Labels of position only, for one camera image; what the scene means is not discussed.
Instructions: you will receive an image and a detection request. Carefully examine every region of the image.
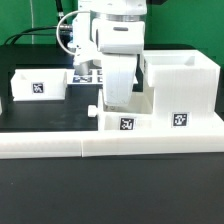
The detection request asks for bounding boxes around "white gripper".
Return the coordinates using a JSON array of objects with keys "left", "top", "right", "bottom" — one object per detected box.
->
[{"left": 101, "top": 54, "right": 137, "bottom": 106}]

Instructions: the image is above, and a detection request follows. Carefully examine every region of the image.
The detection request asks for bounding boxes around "white front drawer tray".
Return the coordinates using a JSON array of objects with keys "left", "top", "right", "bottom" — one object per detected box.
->
[{"left": 88, "top": 90, "right": 152, "bottom": 131}]

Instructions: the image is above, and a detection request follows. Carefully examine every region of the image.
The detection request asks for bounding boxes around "white drawer tray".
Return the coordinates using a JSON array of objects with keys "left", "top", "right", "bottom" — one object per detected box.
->
[
  {"left": 11, "top": 69, "right": 67, "bottom": 101},
  {"left": 88, "top": 90, "right": 152, "bottom": 131}
]

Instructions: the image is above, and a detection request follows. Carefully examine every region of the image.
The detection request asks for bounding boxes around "white drawer cabinet box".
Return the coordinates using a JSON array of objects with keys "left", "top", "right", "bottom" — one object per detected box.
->
[{"left": 141, "top": 50, "right": 220, "bottom": 128}]

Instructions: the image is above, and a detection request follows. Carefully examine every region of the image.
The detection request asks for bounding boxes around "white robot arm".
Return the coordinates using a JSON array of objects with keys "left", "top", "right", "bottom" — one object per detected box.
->
[{"left": 72, "top": 0, "right": 147, "bottom": 106}]

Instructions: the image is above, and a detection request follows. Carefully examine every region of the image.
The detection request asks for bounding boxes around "white rear drawer tray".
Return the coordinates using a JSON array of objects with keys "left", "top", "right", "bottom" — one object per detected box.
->
[{"left": 11, "top": 69, "right": 67, "bottom": 101}]

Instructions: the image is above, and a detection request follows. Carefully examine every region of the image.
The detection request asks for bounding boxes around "white marker tag sheet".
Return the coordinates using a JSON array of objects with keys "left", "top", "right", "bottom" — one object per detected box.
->
[{"left": 67, "top": 69, "right": 103, "bottom": 85}]

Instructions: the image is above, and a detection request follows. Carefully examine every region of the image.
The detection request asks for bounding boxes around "black cable bundle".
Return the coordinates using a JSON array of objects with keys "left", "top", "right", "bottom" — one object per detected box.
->
[{"left": 3, "top": 0, "right": 73, "bottom": 46}]

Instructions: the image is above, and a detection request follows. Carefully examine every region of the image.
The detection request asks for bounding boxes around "white L-shaped border wall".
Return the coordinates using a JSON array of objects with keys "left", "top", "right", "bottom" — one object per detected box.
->
[{"left": 0, "top": 116, "right": 224, "bottom": 159}]

